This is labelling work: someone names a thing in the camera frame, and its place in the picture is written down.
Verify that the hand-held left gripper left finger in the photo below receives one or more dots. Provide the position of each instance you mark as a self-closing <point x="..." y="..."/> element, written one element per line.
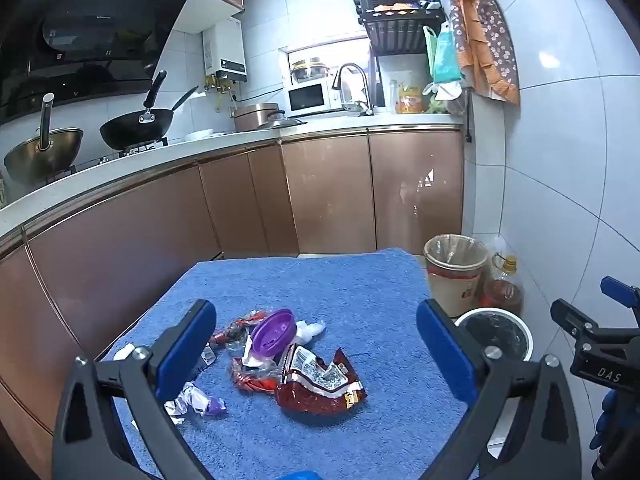
<point x="186" y="345"/>

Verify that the orange jar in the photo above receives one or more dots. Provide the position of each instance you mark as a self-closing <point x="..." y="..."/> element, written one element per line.
<point x="409" y="102"/>

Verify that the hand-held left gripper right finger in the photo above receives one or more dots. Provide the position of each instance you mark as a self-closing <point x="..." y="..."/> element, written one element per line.
<point x="445" y="355"/>

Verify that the light blue hanging bag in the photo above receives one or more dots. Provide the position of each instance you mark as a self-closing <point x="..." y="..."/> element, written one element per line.
<point x="447" y="60"/>

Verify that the purple plastic lid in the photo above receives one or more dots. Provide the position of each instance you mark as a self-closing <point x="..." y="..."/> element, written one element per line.
<point x="272" y="332"/>

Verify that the glass pot lid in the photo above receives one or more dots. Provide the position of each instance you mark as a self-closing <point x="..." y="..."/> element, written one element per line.
<point x="280" y="122"/>

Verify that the white paper napkin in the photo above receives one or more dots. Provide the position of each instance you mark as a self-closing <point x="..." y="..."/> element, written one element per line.
<point x="123" y="352"/>

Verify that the beige trash bin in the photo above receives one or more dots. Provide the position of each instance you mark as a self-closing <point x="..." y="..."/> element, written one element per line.
<point x="455" y="280"/>

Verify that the small silver wrapper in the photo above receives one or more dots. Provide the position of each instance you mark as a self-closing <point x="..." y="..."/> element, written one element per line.
<point x="209" y="356"/>

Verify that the black wok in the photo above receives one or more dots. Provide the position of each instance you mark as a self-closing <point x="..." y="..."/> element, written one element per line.
<point x="135" y="129"/>

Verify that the floral hanging apron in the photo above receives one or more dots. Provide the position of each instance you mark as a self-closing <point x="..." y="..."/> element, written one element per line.
<point x="480" y="40"/>

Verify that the purple candy wrapper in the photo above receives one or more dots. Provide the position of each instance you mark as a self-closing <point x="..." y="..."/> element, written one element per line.
<point x="202" y="402"/>

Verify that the steel wok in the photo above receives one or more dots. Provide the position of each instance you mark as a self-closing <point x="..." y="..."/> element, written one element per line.
<point x="42" y="160"/>

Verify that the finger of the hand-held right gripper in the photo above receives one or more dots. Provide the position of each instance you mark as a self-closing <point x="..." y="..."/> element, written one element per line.
<point x="622" y="292"/>
<point x="567" y="312"/>

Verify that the green cutting board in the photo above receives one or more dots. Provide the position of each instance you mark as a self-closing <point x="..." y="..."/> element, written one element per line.
<point x="429" y="45"/>

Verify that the glass pot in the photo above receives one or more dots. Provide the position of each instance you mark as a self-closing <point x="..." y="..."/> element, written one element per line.
<point x="309" y="70"/>

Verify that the white kitchen countertop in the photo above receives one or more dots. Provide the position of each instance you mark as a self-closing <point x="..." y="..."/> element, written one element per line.
<point x="240" y="142"/>

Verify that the white microwave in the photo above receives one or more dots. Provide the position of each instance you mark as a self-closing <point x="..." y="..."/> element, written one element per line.
<point x="310" y="97"/>

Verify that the white water heater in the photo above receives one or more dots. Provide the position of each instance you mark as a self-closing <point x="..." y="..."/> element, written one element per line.
<point x="225" y="47"/>

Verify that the blue towel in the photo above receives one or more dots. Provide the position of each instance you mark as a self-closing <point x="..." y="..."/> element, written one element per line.
<point x="320" y="285"/>

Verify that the white bin with black liner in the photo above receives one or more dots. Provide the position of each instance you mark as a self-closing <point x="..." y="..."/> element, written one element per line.
<point x="495" y="332"/>

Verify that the crumpled white tissue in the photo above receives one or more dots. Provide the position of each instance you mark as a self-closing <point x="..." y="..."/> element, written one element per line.
<point x="311" y="331"/>

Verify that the twisted clear red wrapper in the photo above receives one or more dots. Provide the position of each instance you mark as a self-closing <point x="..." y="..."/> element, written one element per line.
<point x="235" y="327"/>

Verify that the steel faucet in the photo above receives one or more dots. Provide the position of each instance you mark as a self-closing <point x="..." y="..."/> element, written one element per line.
<point x="350" y="67"/>

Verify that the clear wrapper with red print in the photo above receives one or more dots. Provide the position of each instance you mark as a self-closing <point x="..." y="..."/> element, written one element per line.
<point x="252" y="380"/>

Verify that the person's right hand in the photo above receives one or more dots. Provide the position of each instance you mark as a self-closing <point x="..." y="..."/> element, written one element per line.
<point x="606" y="425"/>

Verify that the gas stove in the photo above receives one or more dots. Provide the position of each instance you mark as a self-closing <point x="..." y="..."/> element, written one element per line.
<point x="137" y="149"/>

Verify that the black range hood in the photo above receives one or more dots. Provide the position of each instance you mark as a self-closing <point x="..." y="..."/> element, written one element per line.
<point x="90" y="35"/>

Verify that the brown cooking pot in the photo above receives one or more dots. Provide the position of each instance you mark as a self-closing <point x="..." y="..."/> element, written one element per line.
<point x="250" y="117"/>

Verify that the white plate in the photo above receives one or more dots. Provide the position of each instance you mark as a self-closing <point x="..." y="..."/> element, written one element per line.
<point x="199" y="135"/>

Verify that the cooking oil bottle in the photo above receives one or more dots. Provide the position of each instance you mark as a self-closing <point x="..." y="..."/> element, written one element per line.
<point x="502" y="292"/>

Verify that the dark red snack packet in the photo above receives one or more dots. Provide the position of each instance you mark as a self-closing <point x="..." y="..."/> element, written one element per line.
<point x="320" y="385"/>

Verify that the black dish rack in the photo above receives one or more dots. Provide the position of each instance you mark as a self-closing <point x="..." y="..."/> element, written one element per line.
<point x="395" y="25"/>

